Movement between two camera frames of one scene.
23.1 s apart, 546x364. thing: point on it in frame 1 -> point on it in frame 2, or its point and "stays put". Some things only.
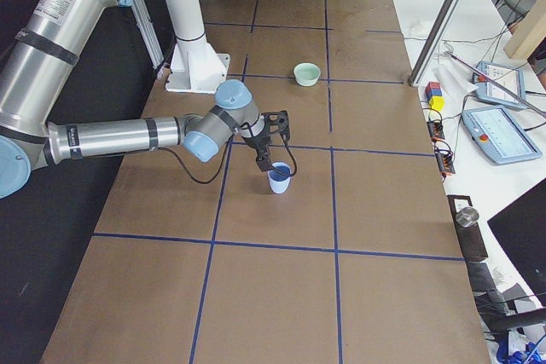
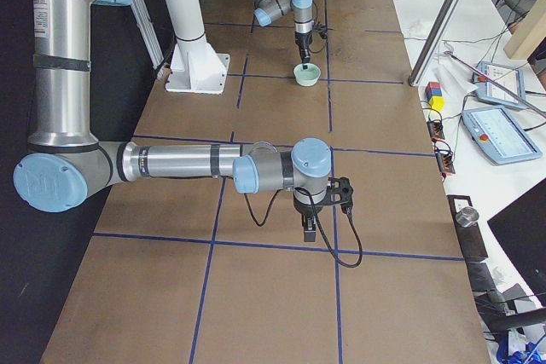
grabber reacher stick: [511, 93] stays put
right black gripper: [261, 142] -> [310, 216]
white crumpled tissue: [417, 28] stays put
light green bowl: [306, 73] stays put
